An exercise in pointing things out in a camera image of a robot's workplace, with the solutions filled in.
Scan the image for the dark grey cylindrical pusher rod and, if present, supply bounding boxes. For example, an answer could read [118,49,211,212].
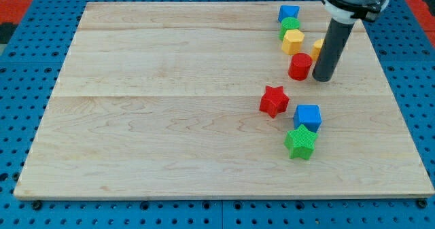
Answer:
[312,18,354,82]

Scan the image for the green cylinder block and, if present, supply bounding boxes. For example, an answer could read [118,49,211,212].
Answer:
[279,17,300,40]

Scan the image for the blue pentagon block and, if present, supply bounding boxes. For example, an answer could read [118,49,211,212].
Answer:
[278,5,300,22]

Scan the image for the yellow block behind rod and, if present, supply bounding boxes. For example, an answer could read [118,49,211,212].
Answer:
[310,39,324,61]

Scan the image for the light wooden board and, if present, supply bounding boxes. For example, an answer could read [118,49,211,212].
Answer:
[14,2,434,200]

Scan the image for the red star block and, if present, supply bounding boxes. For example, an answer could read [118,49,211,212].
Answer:
[259,86,290,118]

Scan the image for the blue cube block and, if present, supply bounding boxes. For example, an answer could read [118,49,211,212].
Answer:
[293,105,322,133]

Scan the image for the green star block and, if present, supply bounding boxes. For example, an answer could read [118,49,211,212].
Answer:
[283,124,317,160]

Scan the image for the yellow hexagon block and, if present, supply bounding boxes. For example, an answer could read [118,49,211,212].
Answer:
[281,29,305,55]

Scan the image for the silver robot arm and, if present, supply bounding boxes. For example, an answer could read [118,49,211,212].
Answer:
[312,0,389,82]

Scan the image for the red cylinder block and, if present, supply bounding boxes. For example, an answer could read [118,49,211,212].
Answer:
[288,53,313,81]

